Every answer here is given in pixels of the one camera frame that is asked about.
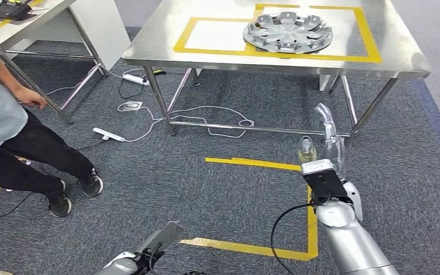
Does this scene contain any black device with yellow label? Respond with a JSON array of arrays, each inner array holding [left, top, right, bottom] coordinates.
[[0, 0, 34, 22]]

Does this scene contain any yellow tape outline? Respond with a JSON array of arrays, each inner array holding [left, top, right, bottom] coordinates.
[[173, 3, 383, 64]]

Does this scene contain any grey plastic wheel hubcap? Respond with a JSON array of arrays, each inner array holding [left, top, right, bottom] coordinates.
[[242, 11, 334, 54]]

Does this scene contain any small steel table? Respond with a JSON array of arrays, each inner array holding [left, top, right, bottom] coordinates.
[[0, 0, 109, 125]]

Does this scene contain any white power strip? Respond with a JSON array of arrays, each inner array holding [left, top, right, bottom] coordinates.
[[123, 74, 151, 87], [92, 127, 127, 143]]

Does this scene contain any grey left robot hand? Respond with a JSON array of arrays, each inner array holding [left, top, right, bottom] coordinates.
[[135, 221, 185, 275]]

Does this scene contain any person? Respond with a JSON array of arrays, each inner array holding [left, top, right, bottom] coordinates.
[[0, 38, 104, 218]]

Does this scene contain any white power cable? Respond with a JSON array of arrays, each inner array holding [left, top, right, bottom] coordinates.
[[117, 101, 164, 143], [45, 64, 125, 96]]

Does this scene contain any stainless steel workbench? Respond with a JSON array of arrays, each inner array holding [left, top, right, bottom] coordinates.
[[121, 0, 432, 148]]

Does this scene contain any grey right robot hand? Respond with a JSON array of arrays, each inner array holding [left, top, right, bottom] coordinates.
[[298, 103, 348, 181]]

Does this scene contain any white looped cable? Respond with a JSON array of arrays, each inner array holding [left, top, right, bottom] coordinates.
[[168, 105, 255, 139]]

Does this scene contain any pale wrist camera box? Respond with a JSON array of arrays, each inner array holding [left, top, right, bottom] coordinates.
[[301, 159, 352, 205]]

